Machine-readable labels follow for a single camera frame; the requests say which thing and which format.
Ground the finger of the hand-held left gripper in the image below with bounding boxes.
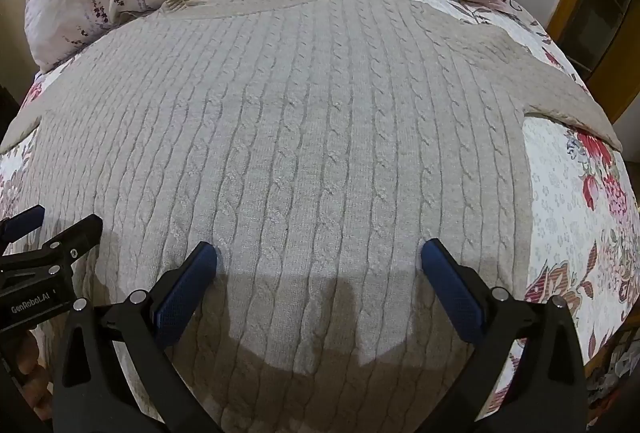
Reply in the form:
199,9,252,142
0,206,46,244
0,214,104,290

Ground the beige cable knit sweater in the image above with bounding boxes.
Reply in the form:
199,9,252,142
0,0,623,433

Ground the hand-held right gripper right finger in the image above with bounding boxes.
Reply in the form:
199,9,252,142
419,238,587,433

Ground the wooden door frame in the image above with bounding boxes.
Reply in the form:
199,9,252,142
545,0,640,124

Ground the floral bed quilt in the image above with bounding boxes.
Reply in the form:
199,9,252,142
0,0,640,433

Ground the person's left hand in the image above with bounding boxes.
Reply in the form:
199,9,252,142
14,328,54,419

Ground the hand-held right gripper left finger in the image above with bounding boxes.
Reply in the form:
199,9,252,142
52,241,221,433

